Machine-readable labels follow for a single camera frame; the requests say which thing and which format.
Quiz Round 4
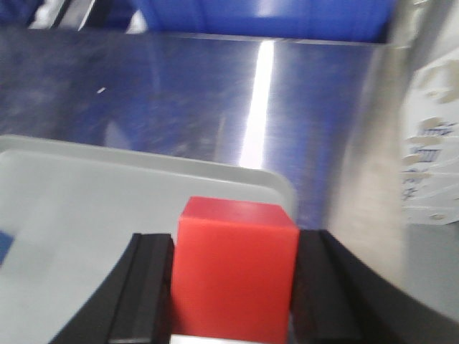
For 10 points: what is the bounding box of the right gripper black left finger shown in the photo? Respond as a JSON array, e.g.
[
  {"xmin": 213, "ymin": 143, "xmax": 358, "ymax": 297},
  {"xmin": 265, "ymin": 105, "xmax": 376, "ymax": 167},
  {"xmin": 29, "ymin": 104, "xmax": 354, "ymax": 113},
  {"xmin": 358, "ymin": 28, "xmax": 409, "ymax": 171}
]
[{"xmin": 51, "ymin": 234, "xmax": 174, "ymax": 343}]

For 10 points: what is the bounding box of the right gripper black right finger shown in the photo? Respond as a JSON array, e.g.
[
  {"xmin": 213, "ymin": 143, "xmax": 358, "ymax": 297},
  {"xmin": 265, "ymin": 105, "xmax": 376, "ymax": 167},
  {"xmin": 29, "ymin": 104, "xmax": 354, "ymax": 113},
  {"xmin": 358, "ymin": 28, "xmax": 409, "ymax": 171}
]
[{"xmin": 290, "ymin": 229, "xmax": 455, "ymax": 343}]

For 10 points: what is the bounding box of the red cube block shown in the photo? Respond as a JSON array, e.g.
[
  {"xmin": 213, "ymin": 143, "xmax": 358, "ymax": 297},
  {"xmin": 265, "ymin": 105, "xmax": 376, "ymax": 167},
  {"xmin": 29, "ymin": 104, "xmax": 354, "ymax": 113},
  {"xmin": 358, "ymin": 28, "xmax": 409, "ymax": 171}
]
[{"xmin": 171, "ymin": 196, "xmax": 300, "ymax": 343}]

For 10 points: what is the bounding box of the blue cube block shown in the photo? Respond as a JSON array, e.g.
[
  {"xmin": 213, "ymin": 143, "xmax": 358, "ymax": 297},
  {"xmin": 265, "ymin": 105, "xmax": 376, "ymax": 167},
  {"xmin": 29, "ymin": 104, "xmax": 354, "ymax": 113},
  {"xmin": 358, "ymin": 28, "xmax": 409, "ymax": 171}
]
[{"xmin": 0, "ymin": 231, "xmax": 14, "ymax": 265}]

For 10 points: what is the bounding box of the grey metal tray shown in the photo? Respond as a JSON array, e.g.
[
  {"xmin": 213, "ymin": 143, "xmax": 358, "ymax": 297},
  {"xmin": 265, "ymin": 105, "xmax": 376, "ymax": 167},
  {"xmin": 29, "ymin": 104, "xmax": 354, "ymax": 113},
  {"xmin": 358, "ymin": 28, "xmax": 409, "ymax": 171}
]
[{"xmin": 1, "ymin": 135, "xmax": 298, "ymax": 343}]

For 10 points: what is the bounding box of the white worn sign board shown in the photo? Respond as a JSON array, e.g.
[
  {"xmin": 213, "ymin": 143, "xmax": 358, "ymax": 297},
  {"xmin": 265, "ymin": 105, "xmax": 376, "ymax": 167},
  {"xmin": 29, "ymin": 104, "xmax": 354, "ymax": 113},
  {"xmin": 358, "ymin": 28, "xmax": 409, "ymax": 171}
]
[{"xmin": 402, "ymin": 58, "xmax": 458, "ymax": 225}]

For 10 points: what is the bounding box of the blue plastic bin right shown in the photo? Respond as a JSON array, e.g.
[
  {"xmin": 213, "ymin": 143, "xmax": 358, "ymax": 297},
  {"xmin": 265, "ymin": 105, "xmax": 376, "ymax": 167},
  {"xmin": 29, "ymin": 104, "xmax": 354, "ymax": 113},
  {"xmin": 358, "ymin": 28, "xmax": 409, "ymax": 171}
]
[{"xmin": 133, "ymin": 0, "xmax": 397, "ymax": 43}]

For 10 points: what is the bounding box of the perforated metal shelf post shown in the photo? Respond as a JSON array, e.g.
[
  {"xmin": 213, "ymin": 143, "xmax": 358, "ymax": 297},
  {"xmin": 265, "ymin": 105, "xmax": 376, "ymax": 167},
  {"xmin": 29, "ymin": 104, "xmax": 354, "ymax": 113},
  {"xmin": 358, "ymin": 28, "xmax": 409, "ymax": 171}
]
[{"xmin": 326, "ymin": 1, "xmax": 432, "ymax": 236}]

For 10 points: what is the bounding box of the white roller conveyor rail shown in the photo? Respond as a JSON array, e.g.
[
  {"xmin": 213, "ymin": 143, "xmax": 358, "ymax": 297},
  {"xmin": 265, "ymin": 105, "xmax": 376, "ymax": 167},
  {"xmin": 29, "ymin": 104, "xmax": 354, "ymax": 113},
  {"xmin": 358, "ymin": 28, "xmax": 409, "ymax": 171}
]
[{"xmin": 28, "ymin": 1, "xmax": 148, "ymax": 34}]

